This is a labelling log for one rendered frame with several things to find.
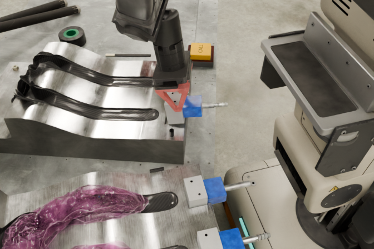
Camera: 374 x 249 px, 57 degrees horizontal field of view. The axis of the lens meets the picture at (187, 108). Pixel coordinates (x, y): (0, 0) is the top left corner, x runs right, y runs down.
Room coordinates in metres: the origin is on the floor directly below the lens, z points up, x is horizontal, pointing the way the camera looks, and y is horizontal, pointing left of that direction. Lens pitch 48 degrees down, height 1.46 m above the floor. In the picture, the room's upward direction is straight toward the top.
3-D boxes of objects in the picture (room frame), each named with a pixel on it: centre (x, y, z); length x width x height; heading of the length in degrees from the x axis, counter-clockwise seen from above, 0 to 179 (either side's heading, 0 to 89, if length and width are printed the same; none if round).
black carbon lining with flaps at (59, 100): (0.57, 0.23, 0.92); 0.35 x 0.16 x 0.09; 86
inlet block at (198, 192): (0.34, -0.06, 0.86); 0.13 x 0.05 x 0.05; 103
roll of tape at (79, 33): (0.90, 0.36, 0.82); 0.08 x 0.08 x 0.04
